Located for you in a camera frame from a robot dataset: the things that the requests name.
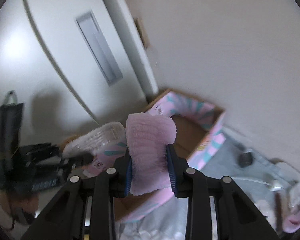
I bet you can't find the pink fluffy wristband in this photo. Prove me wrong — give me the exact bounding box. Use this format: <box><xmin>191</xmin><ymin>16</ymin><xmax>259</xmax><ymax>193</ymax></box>
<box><xmin>126</xmin><ymin>113</ymin><xmax>177</xmax><ymax>196</ymax></box>

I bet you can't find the pink teal cardboard box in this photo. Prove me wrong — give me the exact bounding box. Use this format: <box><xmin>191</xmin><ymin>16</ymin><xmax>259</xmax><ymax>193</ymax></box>
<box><xmin>84</xmin><ymin>88</ymin><xmax>227</xmax><ymax>224</ymax></box>

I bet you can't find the person's left hand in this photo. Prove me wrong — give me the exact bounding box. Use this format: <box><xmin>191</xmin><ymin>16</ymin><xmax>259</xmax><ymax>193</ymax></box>
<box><xmin>0</xmin><ymin>192</ymin><xmax>39</xmax><ymax>225</ymax></box>

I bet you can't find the black hanging bag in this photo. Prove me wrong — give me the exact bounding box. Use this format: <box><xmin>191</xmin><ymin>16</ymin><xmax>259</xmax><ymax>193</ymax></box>
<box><xmin>0</xmin><ymin>90</ymin><xmax>24</xmax><ymax>170</ymax></box>

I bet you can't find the floral light blue cloth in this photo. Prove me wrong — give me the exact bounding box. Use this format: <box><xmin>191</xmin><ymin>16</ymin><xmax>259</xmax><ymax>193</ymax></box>
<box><xmin>116</xmin><ymin>136</ymin><xmax>297</xmax><ymax>239</ymax></box>

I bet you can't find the white sliding door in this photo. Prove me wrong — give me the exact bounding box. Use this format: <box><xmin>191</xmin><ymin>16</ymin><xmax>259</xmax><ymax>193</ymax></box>
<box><xmin>0</xmin><ymin>0</ymin><xmax>155</xmax><ymax>142</ymax></box>

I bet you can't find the pink fluffy headband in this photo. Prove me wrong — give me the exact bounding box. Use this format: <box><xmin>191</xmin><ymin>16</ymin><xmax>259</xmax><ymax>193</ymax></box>
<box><xmin>282</xmin><ymin>211</ymin><xmax>300</xmax><ymax>233</ymax></box>

